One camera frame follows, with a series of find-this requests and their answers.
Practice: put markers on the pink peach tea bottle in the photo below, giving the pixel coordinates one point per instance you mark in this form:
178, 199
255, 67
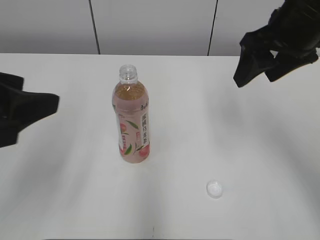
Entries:
130, 101

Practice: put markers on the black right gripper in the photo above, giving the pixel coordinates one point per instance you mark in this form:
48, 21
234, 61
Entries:
295, 27

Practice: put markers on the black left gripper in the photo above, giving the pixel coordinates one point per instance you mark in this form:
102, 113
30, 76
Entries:
23, 110

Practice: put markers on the white bottle cap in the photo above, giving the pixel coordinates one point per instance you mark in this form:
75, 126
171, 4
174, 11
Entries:
214, 189

